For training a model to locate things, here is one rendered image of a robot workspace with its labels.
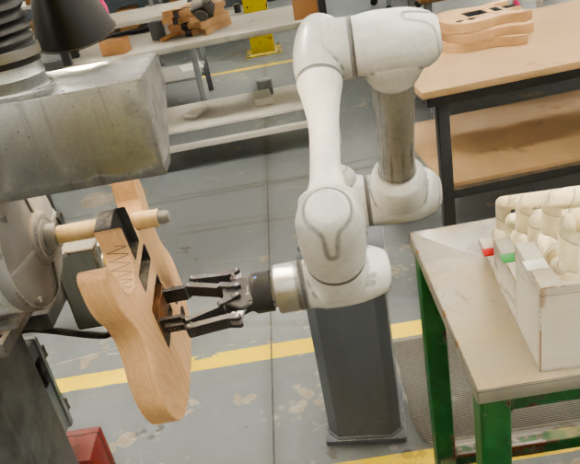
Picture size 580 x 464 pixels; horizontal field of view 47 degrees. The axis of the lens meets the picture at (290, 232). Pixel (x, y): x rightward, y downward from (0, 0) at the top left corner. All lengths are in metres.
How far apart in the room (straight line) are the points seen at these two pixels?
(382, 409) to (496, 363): 1.11
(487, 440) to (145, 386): 0.61
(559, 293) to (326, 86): 0.62
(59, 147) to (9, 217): 0.22
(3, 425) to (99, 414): 1.46
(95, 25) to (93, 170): 0.26
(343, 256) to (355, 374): 1.22
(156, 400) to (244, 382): 1.61
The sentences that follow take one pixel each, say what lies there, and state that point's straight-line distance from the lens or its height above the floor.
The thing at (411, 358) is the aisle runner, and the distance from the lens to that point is 2.71.
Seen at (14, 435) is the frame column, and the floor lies 0.89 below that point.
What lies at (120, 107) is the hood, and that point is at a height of 1.49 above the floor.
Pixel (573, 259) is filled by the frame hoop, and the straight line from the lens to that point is 1.12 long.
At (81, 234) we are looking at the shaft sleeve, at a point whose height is 1.25.
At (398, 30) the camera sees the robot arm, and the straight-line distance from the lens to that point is 1.47.
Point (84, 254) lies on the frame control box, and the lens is 1.48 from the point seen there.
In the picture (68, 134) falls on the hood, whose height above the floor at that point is 1.47.
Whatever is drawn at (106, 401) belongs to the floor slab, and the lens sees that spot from 2.90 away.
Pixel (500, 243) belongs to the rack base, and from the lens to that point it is 1.40.
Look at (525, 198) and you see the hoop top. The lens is 1.33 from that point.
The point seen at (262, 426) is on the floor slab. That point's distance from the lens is 2.54.
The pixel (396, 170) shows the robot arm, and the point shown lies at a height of 1.00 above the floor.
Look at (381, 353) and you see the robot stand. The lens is 2.16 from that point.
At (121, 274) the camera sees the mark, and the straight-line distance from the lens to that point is 1.12.
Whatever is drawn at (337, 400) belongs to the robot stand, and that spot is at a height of 0.19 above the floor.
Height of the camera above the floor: 1.73
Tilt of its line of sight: 27 degrees down
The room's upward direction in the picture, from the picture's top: 11 degrees counter-clockwise
